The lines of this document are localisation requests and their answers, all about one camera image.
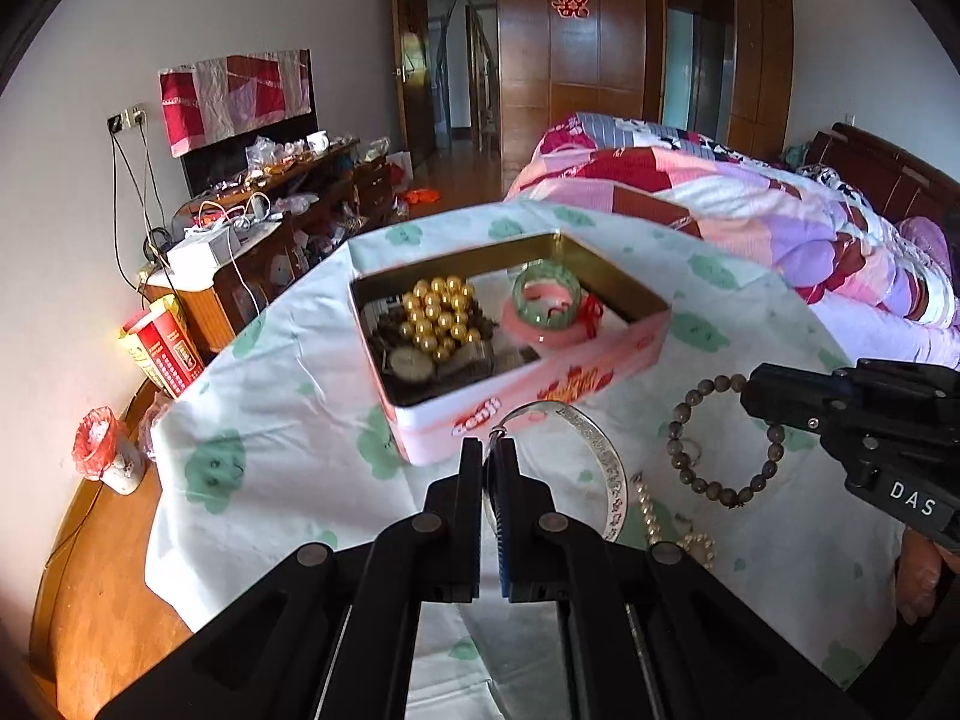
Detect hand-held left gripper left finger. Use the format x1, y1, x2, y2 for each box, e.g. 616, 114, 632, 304
97, 439, 485, 720

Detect pink tin box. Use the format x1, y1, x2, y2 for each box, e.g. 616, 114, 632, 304
349, 229, 671, 467

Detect white electronics box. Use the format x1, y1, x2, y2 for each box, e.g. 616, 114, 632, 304
166, 229, 243, 275

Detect cloud print tablecloth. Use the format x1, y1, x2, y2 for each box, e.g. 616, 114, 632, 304
146, 199, 913, 720

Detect white pearl bracelet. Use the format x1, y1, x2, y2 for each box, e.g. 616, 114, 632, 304
632, 471, 718, 568

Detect black cables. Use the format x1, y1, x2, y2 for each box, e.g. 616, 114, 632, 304
110, 131, 178, 290

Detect silver wristwatch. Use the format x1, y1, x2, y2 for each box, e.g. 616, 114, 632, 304
388, 347, 437, 385

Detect gold bead bracelet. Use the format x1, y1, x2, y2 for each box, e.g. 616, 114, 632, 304
400, 276, 482, 362

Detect bed with patchwork quilt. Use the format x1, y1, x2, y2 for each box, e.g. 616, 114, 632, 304
504, 112, 960, 329

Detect wooden wardrobe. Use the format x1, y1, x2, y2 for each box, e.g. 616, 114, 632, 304
380, 0, 796, 201

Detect small bin red liner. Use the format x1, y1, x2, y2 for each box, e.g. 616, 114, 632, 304
72, 406, 148, 497

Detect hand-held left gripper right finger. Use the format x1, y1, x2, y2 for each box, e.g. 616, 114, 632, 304
487, 435, 865, 720

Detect clear plastic bag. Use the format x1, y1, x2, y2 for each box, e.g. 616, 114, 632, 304
138, 392, 178, 463

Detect green jade bangle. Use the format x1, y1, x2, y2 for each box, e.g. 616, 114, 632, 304
511, 260, 583, 328

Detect silver bangle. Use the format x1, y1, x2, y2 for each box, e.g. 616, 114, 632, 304
480, 400, 631, 543

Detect wooden television cabinet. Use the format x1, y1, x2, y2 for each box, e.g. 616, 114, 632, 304
139, 139, 399, 358

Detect purple pillow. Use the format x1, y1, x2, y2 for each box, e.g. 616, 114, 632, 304
898, 216, 955, 275

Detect grey bead bracelet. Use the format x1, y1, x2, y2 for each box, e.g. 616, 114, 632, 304
667, 374, 787, 509

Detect person's right hand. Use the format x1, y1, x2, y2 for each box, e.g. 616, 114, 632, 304
896, 529, 959, 627

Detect wooden bed headboard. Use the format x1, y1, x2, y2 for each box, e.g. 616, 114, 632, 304
802, 122, 960, 242

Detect pink round holder red knot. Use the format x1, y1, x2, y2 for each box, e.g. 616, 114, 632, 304
500, 291, 605, 355

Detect black television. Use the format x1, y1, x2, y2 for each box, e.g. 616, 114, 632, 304
182, 112, 320, 197

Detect red yellow box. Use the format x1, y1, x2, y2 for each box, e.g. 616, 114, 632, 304
118, 295, 206, 399

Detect red white cloth cover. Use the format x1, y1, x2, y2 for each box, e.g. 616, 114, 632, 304
159, 49, 313, 159

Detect wooden door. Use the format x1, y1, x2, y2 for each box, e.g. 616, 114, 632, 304
394, 0, 437, 167

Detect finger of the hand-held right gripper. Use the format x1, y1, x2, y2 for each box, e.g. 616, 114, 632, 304
739, 362, 854, 434

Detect white bed sheet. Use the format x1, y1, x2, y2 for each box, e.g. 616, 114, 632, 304
808, 292, 960, 373

